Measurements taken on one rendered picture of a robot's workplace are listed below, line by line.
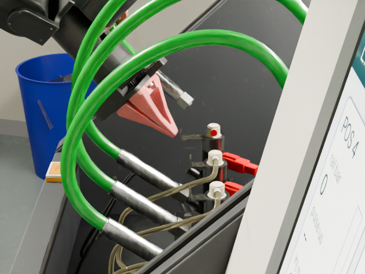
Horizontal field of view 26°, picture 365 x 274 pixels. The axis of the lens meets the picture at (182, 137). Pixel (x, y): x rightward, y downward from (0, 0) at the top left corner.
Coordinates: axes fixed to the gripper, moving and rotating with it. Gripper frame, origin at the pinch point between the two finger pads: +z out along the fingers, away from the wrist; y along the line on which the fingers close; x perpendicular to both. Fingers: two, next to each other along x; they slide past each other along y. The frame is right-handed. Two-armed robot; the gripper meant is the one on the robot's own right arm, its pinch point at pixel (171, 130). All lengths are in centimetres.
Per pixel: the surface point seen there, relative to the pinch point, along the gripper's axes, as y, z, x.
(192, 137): 1.4, 2.4, 0.1
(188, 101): 0.3, -0.4, 8.8
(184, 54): -4.2, -4.6, 30.0
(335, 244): 31, 3, -56
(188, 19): -74, -5, 225
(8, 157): -173, -15, 203
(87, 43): 5.4, -14.3, -11.0
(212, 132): 4.1, 3.5, -0.4
